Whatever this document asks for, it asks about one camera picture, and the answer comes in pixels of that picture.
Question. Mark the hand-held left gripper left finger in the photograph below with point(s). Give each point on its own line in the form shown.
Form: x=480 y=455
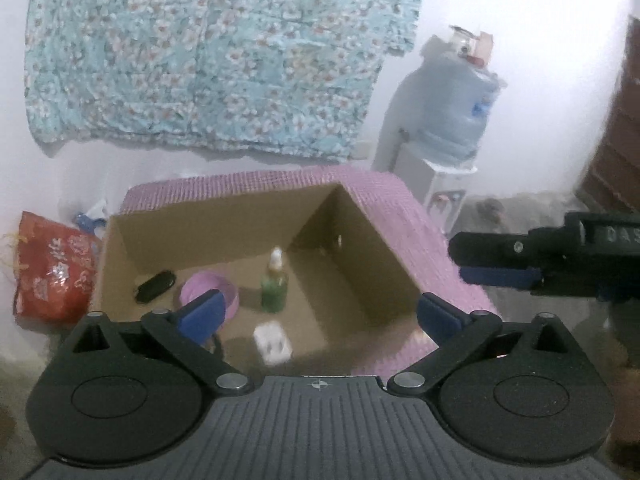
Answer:
x=200 y=317

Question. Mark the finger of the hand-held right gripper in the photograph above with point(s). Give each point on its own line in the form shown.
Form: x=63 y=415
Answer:
x=500 y=276

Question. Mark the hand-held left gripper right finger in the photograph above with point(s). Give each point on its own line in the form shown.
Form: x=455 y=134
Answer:
x=440 y=320

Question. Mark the purple plastic bowl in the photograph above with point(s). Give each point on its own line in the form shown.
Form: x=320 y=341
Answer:
x=210 y=282

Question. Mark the black oval case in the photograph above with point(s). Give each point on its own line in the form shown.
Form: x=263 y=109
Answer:
x=155 y=286

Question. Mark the white power adapter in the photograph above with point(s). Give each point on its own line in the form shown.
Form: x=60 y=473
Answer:
x=272 y=342

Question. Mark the green dropper bottle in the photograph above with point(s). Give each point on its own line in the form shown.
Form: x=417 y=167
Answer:
x=273 y=290

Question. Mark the brown cardboard box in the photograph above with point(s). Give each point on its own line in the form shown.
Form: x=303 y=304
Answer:
x=320 y=310

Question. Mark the brown lump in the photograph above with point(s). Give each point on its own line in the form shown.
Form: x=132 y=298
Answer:
x=490 y=210

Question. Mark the brown wooden door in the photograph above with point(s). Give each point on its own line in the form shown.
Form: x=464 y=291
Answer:
x=620 y=150

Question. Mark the pink checkered bear cloth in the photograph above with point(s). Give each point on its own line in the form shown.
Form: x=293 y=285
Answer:
x=400 y=210

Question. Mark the white water dispenser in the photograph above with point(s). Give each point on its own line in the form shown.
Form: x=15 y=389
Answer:
x=415 y=180

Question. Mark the blue and white plastic object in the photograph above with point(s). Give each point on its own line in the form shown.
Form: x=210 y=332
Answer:
x=92 y=217

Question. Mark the red plastic bag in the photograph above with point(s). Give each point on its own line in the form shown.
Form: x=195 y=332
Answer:
x=50 y=280

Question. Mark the blue water jug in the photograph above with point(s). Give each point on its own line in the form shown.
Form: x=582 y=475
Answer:
x=450 y=110

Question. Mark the pink small bottle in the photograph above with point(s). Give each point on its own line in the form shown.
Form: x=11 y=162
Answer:
x=482 y=50

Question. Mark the clear small container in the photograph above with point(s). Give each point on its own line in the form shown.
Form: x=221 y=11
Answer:
x=461 y=40

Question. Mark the teal floral cloth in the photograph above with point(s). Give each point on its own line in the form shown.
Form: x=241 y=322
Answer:
x=200 y=60

